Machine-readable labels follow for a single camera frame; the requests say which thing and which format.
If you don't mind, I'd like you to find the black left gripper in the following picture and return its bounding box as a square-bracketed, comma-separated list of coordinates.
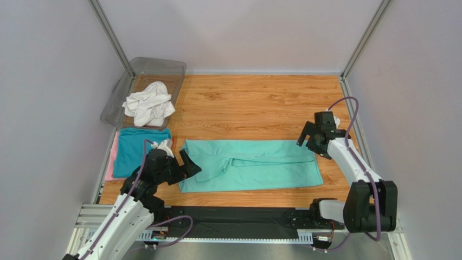
[156, 148, 202, 184]

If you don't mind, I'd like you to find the teal green t shirt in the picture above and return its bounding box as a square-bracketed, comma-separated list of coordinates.
[179, 140, 324, 193]

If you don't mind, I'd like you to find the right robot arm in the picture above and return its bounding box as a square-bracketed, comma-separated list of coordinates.
[297, 110, 398, 233]

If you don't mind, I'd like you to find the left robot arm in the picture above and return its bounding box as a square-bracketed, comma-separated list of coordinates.
[64, 148, 202, 259]

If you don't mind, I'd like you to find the folded dark teal t shirt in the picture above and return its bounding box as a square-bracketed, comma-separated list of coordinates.
[112, 128, 172, 178]

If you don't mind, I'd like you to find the crumpled white t shirt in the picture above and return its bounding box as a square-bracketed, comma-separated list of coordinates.
[122, 81, 176, 127]

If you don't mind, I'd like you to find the folded pink t shirt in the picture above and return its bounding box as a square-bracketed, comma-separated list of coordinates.
[104, 131, 126, 182]

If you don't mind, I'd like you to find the clear plastic bin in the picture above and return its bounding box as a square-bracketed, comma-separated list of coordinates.
[100, 57, 187, 128]

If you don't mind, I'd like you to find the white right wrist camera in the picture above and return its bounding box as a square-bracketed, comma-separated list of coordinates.
[326, 110, 341, 129]

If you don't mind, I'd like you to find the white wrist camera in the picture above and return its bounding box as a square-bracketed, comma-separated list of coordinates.
[326, 110, 341, 129]
[151, 138, 175, 158]

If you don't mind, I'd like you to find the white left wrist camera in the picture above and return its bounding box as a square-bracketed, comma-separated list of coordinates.
[151, 138, 175, 158]

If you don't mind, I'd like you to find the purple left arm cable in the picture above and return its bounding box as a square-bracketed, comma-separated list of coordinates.
[77, 139, 194, 260]

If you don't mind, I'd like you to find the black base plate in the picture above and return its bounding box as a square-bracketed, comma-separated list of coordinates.
[154, 206, 345, 235]

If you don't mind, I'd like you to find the aluminium front rail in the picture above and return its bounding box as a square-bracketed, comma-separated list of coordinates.
[74, 203, 403, 244]

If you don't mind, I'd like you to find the white slotted cable duct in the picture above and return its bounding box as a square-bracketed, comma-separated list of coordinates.
[136, 230, 313, 244]

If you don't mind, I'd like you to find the right aluminium frame post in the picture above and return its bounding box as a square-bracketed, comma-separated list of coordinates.
[341, 0, 393, 80]

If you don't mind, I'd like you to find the aluminium frame post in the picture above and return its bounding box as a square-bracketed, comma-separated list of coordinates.
[88, 0, 130, 69]
[341, 0, 393, 80]

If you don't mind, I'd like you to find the left aluminium frame post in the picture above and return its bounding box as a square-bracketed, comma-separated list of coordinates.
[88, 0, 130, 69]

